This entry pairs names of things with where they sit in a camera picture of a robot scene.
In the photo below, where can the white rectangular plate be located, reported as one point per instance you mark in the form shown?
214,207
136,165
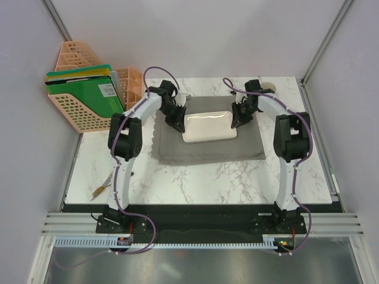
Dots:
208,126

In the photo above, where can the peach file organizer rack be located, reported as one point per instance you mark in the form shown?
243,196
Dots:
127,82

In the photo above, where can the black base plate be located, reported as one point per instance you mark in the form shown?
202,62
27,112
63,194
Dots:
201,222

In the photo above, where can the right aluminium frame post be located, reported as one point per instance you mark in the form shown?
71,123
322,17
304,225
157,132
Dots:
327,39

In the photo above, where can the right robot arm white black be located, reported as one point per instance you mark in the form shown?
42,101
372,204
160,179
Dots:
292,143

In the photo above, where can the orange mug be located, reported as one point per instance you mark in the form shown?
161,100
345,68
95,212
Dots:
268,85

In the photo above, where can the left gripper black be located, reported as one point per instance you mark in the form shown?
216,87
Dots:
178,123

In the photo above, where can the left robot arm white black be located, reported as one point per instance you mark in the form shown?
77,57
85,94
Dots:
125,141

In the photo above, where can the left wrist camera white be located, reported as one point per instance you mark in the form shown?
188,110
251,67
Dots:
181,99

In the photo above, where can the yellow folder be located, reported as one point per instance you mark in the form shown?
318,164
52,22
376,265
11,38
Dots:
103,69

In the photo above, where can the white cable duct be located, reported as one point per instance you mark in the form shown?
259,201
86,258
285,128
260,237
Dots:
126,242

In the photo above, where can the green folder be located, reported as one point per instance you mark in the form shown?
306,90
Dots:
96,93

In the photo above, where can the grey placemat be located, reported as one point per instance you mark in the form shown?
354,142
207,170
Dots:
169,147

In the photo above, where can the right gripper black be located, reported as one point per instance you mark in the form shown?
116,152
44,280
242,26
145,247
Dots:
237,120

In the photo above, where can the gold fork green handle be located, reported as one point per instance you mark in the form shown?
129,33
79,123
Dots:
98,191

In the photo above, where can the left aluminium frame post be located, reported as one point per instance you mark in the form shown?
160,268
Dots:
56,19

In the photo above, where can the aluminium rail profile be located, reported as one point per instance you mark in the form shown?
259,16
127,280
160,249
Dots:
322,224

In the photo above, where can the aluminium frame post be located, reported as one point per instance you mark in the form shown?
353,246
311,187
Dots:
327,39
56,19

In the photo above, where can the knife pink handle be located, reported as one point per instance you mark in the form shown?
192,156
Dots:
108,180

